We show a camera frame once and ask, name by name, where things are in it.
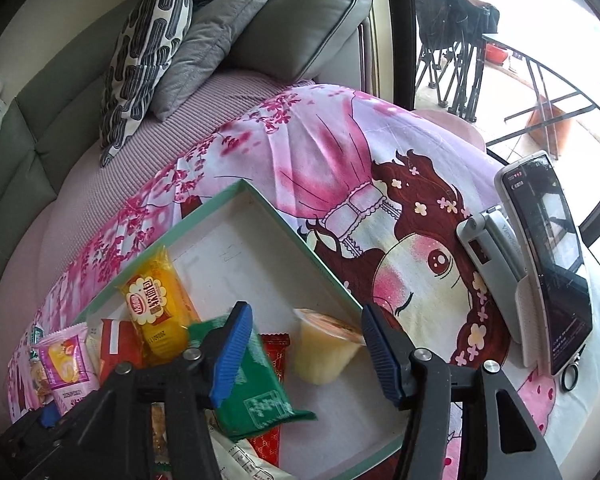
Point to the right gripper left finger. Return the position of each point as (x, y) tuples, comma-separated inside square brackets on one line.
[(203, 379)]

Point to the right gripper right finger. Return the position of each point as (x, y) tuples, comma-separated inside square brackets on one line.
[(413, 380)]

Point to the dark green snack packet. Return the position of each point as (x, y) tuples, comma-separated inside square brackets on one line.
[(241, 415)]

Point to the yellow cake snack packet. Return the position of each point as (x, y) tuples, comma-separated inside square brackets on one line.
[(159, 306)]

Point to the red snack bag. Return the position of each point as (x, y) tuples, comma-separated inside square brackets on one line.
[(119, 343)]

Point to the red snack packet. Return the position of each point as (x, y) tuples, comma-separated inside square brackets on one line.
[(267, 443)]

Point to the white printed snack packet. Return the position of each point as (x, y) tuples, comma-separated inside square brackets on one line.
[(240, 460)]

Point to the yellow jelly cup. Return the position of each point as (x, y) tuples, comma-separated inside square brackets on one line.
[(325, 346)]

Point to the pink snack packet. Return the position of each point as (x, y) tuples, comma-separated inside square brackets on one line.
[(67, 366)]

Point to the orange beige snack packet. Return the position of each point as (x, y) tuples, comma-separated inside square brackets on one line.
[(40, 384)]

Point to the green white corn snack packet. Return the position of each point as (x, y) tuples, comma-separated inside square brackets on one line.
[(36, 334)]

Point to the teal shallow cardboard tray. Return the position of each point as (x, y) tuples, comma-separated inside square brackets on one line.
[(237, 247)]

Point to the grey phone stand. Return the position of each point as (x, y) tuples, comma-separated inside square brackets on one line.
[(493, 248)]

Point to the pink cartoon print blanket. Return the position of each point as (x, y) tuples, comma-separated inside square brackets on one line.
[(375, 191)]

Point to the smartphone on stand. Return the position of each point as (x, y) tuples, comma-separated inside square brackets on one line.
[(553, 302)]

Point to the grey green sofa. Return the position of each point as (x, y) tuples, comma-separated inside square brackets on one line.
[(54, 121)]

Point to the plain grey pillow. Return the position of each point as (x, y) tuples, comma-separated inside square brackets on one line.
[(213, 31)]

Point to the black white patterned pillow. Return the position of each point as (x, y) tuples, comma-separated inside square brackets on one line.
[(150, 37)]

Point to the folding chair on balcony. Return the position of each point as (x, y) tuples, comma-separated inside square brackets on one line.
[(452, 50)]

